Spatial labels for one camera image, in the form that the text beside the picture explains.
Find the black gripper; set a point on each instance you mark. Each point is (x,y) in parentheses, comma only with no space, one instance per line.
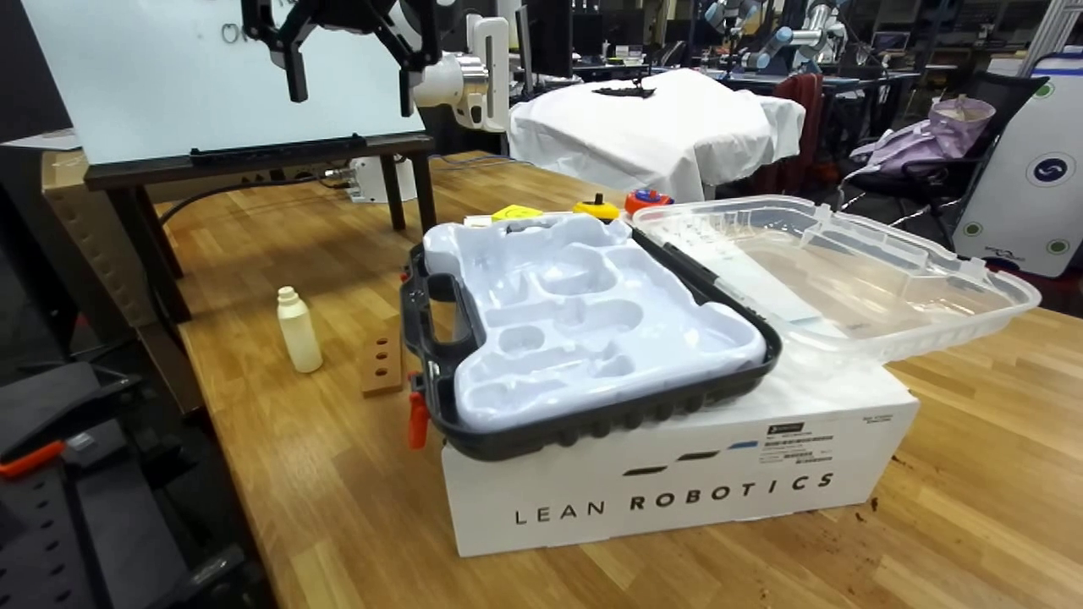
(341,13)

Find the small black flat object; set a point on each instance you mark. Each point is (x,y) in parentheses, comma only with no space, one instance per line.
(624,91)

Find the black tool box white insert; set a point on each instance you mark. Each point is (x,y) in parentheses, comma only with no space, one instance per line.
(563,334)

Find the white cardboard box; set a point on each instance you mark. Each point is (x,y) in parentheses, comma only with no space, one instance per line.
(677,484)

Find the clear plastic tool box lid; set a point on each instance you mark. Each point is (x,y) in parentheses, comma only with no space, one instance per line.
(882,283)

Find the black easel stand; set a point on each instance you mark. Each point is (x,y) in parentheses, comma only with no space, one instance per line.
(224,163)

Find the whiteboard with handwriting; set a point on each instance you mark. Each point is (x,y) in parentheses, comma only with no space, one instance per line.
(170,104)

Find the yellow square toy block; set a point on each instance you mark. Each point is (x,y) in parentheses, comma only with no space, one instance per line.
(517,212)

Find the cream plastic bottle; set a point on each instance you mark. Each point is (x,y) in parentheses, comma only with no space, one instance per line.
(298,334)

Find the yellow round toy part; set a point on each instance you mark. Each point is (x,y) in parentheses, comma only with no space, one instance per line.
(597,208)

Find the wooden plate with holes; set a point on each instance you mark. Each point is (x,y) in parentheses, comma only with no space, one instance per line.
(384,360)

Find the white cloth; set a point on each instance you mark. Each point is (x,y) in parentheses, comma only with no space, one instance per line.
(653,131)

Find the red round toy part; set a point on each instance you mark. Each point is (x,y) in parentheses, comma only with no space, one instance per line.
(646,201)

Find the dark red chair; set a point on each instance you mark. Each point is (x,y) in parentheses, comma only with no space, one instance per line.
(804,113)

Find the black cart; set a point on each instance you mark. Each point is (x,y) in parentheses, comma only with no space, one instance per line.
(103,530)

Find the purple cloth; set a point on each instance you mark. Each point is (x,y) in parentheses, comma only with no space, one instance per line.
(919,140)

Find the black chair under cloth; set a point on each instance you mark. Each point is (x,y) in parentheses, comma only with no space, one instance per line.
(994,113)

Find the white machine with round logo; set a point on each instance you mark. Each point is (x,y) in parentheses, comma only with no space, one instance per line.
(1032,170)

